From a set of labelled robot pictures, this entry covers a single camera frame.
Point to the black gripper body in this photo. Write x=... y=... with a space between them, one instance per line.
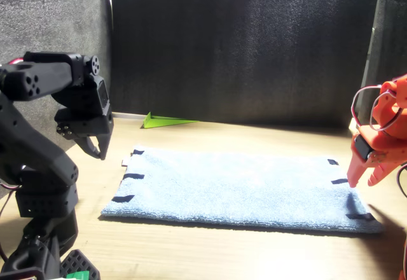
x=86 y=122

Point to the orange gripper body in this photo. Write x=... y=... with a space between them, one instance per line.
x=384 y=148

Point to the light blue towel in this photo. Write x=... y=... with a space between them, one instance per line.
x=238 y=191

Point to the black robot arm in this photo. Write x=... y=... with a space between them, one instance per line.
x=28 y=152

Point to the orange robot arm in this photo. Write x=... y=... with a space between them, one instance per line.
x=394 y=111

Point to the black tape strip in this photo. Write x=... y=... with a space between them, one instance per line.
x=333 y=162
x=138 y=152
x=339 y=181
x=122 y=199
x=134 y=176

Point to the green plastic wedge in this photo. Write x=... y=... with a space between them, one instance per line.
x=155 y=122

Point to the green table clamp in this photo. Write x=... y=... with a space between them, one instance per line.
x=78 y=275

